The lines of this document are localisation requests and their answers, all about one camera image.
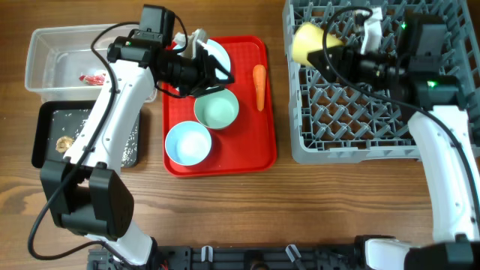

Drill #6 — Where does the yellow plastic cup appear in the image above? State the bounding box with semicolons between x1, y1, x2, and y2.
292;22;324;67

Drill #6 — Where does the green bowl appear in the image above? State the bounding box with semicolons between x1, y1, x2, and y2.
193;89;239;130

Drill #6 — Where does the small light blue bowl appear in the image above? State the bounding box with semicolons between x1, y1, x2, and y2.
164;121;212;167

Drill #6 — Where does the red wrapper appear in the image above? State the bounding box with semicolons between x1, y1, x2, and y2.
79;74;105;86

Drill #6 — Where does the white rice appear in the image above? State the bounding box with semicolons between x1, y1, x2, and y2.
46;109;140;168

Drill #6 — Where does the brown food scrap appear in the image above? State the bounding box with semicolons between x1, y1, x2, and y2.
55;136;74;154

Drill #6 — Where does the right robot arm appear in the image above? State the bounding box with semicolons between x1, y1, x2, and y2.
293;6;479;269

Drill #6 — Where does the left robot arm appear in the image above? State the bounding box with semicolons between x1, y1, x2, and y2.
40;4;234;269

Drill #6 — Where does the grey dishwasher rack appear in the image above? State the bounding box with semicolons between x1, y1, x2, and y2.
283;0;479;164

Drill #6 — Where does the large light blue plate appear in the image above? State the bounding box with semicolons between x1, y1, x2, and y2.
173;39;231;80

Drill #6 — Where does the orange carrot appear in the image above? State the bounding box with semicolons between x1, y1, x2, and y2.
253;64;266;111

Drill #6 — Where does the red serving tray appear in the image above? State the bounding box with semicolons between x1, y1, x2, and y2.
163;35;277;177

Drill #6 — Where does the clear plastic bin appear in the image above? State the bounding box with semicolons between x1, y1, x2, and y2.
24;22;160;104

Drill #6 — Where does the black plastic tray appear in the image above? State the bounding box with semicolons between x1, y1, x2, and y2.
31;99;142;170

